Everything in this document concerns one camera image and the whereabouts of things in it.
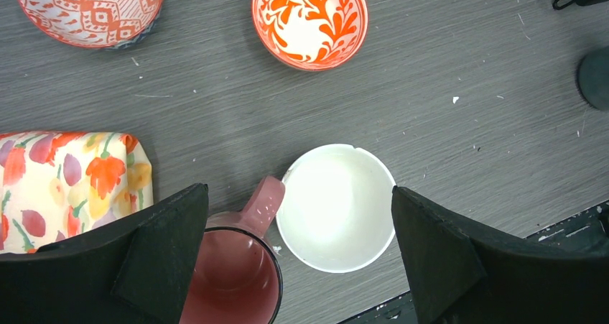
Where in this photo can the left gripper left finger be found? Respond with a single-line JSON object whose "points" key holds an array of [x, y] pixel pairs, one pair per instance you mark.
{"points": [[136, 269]]}

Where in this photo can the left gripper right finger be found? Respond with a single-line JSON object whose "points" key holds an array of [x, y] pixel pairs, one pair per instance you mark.
{"points": [[462, 271]]}

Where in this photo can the pink glass mug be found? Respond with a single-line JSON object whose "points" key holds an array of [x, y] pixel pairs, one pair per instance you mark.
{"points": [[237, 277]]}

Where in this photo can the orange coral pattern bowl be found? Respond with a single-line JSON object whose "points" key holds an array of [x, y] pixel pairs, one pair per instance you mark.
{"points": [[311, 35]]}

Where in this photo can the orange floral cloth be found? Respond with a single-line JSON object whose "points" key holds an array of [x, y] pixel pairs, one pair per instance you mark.
{"points": [[57, 185]]}

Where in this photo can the dark green mug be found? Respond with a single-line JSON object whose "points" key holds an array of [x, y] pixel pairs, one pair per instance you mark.
{"points": [[592, 78]]}

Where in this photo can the white ceramic bowl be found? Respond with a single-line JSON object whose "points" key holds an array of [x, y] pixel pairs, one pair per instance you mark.
{"points": [[336, 213]]}

